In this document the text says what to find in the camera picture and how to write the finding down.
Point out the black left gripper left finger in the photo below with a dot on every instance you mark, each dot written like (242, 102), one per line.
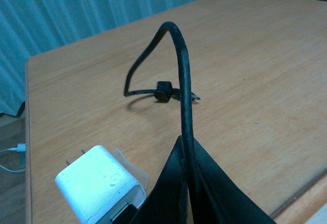
(168, 201)

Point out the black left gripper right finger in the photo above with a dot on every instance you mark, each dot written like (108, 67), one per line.
(214, 196)

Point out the white charger block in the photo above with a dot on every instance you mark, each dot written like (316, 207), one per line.
(100, 185)

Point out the grey pleated curtain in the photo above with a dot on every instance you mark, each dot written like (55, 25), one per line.
(31, 27)

